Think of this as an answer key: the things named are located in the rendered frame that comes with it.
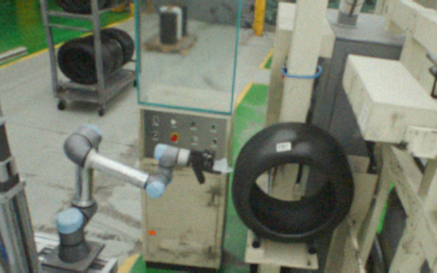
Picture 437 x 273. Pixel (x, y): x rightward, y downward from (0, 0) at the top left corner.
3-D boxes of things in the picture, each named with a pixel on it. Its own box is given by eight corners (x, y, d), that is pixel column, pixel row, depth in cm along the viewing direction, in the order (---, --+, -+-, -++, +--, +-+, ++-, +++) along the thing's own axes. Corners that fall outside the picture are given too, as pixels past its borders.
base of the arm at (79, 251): (51, 259, 207) (48, 244, 202) (68, 240, 220) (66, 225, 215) (79, 265, 206) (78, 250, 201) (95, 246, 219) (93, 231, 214)
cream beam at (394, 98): (340, 85, 202) (346, 54, 195) (391, 92, 203) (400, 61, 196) (361, 140, 150) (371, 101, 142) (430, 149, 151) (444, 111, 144)
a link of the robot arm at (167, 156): (156, 155, 202) (158, 140, 197) (180, 161, 203) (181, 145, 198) (152, 163, 195) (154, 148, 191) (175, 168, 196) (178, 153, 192)
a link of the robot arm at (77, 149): (55, 141, 176) (166, 186, 183) (67, 130, 185) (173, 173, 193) (51, 162, 181) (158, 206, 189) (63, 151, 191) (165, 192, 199)
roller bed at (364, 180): (334, 199, 252) (345, 155, 237) (358, 201, 253) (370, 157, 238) (338, 219, 235) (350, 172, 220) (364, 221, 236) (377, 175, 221)
